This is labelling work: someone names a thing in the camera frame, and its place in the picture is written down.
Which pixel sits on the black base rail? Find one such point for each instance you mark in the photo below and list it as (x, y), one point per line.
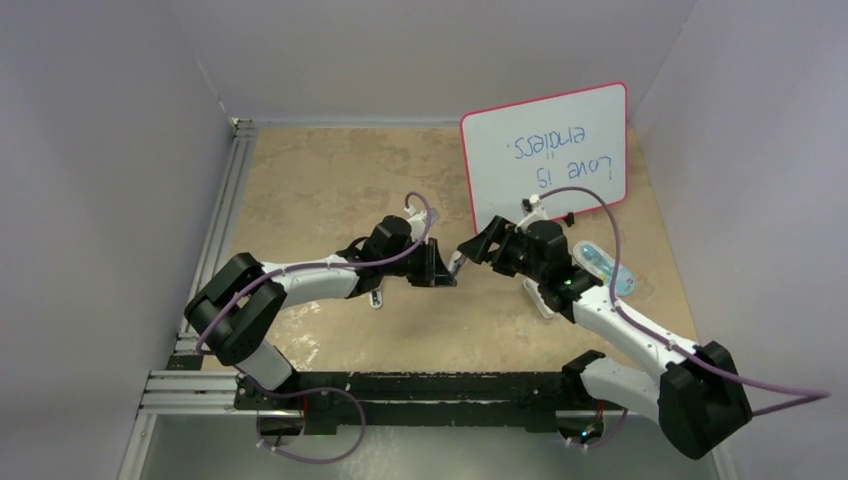
(538, 402)

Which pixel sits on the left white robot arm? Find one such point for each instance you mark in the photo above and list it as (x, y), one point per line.
(234, 310)

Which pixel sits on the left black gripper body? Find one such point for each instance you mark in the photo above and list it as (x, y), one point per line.
(415, 267)

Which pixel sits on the red-framed whiteboard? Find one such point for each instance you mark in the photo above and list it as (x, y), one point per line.
(571, 146)

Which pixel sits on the pink and white stapler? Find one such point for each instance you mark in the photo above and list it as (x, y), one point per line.
(456, 262)

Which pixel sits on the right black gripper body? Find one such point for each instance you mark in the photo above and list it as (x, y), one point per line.
(517, 259)

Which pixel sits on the aluminium frame rail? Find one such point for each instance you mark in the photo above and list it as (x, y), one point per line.
(217, 244)

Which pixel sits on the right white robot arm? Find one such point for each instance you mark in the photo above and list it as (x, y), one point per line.
(680, 385)

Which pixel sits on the blue patterned oval case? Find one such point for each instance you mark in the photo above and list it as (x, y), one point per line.
(600, 264)

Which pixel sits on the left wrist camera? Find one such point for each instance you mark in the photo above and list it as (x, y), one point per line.
(419, 219)

